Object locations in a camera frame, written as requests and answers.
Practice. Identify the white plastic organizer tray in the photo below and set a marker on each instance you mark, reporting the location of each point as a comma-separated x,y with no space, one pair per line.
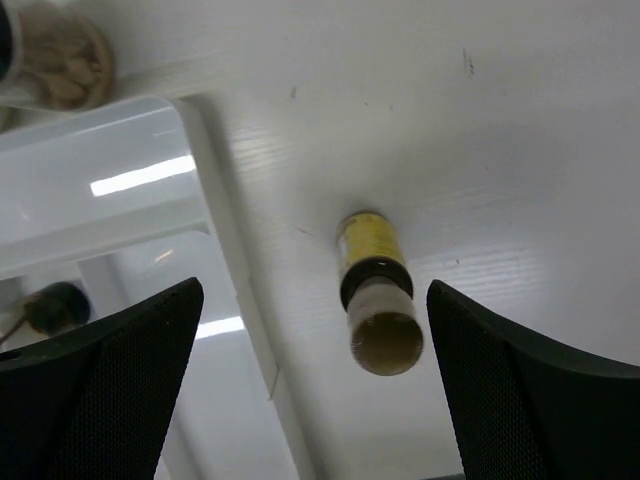
123,202

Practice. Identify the small yellow-label bottle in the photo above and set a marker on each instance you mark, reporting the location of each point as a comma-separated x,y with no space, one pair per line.
377,293

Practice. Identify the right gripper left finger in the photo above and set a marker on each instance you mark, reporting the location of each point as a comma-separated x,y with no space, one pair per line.
96,402

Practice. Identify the brown-filled jar black cap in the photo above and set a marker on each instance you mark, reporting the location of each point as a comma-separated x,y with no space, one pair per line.
53,58

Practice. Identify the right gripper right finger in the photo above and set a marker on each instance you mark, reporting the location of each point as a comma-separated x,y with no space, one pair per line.
525,406

